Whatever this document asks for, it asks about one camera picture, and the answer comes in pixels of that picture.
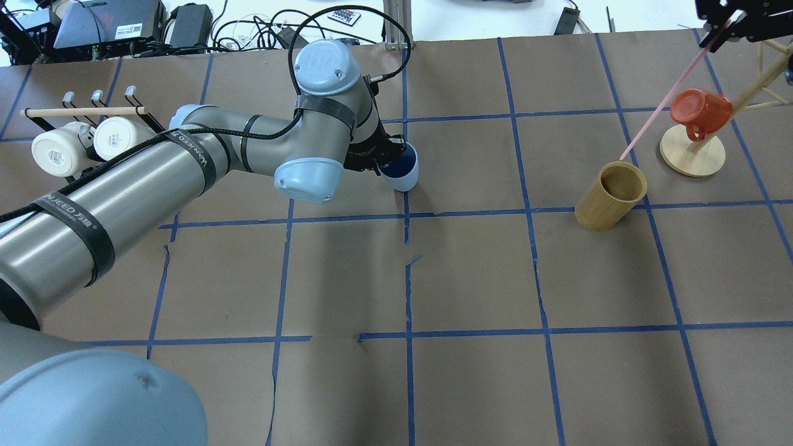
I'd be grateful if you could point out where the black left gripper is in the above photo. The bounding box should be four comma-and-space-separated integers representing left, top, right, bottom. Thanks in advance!
344, 114, 408, 172

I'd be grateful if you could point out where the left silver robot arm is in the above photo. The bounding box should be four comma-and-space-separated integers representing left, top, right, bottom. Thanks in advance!
2, 39, 418, 445

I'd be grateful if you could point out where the black computer box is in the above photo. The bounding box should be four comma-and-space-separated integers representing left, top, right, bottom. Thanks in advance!
53, 1, 167, 61

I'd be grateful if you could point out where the light blue plastic cup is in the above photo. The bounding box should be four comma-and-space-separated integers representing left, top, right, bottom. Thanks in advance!
377, 143, 419, 192

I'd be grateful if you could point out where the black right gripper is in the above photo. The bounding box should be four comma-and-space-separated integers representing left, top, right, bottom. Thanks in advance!
694, 1, 792, 53

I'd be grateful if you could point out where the round wooden mug stand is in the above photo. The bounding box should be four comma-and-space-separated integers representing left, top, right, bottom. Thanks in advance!
659, 40, 792, 178

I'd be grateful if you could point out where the small remote control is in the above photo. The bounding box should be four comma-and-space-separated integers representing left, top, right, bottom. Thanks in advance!
326, 9, 361, 27

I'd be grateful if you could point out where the black power adapter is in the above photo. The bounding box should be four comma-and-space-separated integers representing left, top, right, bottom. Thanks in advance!
167, 3, 212, 48

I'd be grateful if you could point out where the black wire mug rack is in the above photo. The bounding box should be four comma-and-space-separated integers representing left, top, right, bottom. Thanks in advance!
20, 86, 167, 186

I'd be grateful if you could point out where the aluminium frame post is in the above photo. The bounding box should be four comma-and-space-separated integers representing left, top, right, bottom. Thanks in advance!
382, 0, 414, 51

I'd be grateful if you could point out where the pink chopstick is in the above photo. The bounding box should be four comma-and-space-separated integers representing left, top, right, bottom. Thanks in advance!
618, 47, 708, 161

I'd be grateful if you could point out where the white ceramic mug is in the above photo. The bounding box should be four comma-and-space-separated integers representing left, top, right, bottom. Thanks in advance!
93, 116, 156, 160
31, 121, 101, 178

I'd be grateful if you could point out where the orange mug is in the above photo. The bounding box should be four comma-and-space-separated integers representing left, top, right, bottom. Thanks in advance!
670, 88, 734, 142

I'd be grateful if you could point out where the bamboo cylindrical cup holder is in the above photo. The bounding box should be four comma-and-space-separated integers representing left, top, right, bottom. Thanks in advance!
574, 161, 648, 232

